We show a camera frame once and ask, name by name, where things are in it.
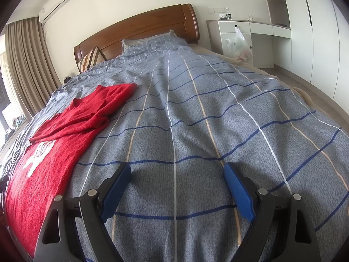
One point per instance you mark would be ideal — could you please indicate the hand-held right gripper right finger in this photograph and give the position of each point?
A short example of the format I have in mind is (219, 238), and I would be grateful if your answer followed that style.
(240, 193)

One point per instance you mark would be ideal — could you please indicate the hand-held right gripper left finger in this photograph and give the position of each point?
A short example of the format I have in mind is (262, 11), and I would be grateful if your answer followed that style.
(114, 191)

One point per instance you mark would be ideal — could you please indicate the red knit sweater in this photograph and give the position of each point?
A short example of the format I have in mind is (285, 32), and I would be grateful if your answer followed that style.
(54, 152)

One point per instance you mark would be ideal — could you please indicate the blue checked duvet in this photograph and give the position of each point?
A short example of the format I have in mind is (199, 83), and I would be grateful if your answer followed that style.
(204, 131)

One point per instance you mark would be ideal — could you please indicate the pile of small clutter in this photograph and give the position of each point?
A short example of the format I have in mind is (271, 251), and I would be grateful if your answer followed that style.
(16, 122)

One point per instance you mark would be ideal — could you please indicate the small round white clock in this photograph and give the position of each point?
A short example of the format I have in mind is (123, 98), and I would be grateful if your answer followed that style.
(67, 80)

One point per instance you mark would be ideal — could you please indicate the striped cushion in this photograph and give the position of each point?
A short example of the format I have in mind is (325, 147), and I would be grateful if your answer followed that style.
(91, 58)

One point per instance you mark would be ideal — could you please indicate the window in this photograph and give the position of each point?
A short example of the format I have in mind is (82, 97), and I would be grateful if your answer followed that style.
(3, 98)

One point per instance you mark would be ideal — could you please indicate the clear plastic bag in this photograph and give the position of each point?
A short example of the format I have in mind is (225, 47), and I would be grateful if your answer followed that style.
(240, 47)

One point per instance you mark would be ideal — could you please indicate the grey pillow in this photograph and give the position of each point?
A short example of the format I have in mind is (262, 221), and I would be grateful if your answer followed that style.
(131, 45)

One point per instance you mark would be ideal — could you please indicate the beige curtain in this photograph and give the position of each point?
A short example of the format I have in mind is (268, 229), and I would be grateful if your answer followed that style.
(27, 60)

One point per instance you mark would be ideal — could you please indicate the wooden headboard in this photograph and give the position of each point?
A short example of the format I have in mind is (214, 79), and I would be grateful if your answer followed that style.
(136, 30)

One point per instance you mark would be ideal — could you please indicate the white desk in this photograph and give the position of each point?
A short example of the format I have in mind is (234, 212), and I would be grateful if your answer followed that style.
(231, 27)

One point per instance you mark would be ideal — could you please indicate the white wardrobe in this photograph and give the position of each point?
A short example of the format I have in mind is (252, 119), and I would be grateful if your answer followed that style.
(319, 46)

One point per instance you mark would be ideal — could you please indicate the clear plastic bottle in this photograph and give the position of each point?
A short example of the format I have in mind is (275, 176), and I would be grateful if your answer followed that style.
(228, 15)

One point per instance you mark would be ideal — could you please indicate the white air conditioner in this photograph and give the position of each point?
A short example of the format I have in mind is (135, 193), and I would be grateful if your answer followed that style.
(56, 4)

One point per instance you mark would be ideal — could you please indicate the white wall socket strip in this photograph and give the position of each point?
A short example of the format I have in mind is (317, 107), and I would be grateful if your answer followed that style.
(216, 9)

